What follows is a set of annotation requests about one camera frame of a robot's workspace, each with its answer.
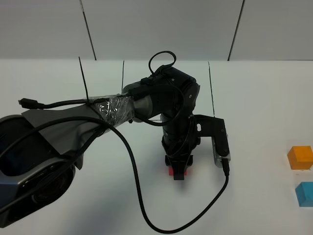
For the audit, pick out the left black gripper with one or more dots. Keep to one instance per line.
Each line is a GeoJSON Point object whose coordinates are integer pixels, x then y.
{"type": "Point", "coordinates": [178, 143]}

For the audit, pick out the red block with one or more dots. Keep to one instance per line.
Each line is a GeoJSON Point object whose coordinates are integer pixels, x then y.
{"type": "Point", "coordinates": [170, 171]}

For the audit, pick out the orange block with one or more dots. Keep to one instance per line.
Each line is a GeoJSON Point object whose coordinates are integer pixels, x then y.
{"type": "Point", "coordinates": [300, 157]}

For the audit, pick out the blue block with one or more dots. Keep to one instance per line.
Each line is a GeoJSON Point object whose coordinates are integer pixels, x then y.
{"type": "Point", "coordinates": [304, 193]}

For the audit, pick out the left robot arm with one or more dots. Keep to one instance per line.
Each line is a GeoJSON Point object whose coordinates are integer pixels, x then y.
{"type": "Point", "coordinates": [41, 149]}

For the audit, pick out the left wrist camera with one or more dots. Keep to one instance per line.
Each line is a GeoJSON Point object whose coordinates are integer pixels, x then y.
{"type": "Point", "coordinates": [215, 128]}

